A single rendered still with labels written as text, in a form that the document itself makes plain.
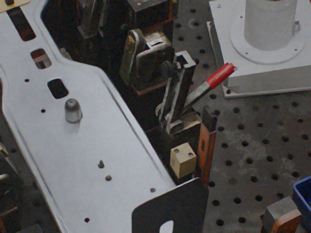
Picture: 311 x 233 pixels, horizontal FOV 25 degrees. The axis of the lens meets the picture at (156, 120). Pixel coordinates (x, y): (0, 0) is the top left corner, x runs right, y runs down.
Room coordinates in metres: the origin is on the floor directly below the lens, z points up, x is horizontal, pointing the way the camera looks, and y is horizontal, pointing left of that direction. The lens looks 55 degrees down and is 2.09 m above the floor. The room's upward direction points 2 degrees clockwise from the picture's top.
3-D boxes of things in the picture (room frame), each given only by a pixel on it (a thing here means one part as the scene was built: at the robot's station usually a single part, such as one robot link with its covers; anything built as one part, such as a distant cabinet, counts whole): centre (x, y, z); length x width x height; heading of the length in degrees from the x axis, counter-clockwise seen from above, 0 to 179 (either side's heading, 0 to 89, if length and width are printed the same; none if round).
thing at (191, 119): (0.75, -0.05, 0.88); 0.07 x 0.06 x 0.35; 120
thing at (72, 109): (0.78, 0.16, 1.02); 0.03 x 0.03 x 0.07
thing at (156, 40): (0.91, 0.02, 0.88); 0.11 x 0.09 x 0.37; 120
